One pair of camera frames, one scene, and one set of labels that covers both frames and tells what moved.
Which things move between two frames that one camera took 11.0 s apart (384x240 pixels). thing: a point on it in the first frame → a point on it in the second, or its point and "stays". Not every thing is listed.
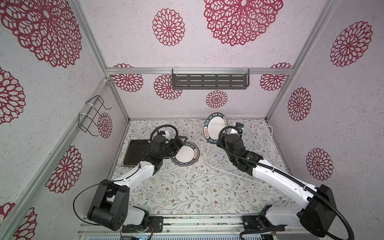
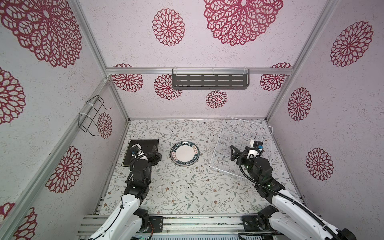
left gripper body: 171,149 → 151,161
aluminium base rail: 198,226 stays
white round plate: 213,125 → 184,153
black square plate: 135,152 stays
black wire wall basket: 87,120 stays
